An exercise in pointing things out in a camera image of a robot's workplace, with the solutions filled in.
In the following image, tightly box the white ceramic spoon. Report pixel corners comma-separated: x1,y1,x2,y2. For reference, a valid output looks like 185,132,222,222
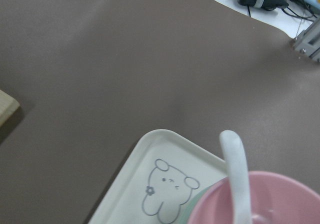
219,130,253,224

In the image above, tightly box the pink bowl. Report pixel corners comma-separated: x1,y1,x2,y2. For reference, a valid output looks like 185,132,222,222
186,171,320,224

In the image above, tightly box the white rabbit tray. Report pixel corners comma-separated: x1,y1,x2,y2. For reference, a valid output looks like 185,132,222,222
90,129,227,224

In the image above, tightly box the wooden cutting board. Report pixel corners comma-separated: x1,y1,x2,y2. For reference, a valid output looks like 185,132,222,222
0,90,20,126

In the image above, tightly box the aluminium frame post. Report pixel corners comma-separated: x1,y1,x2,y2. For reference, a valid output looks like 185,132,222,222
293,17,320,63

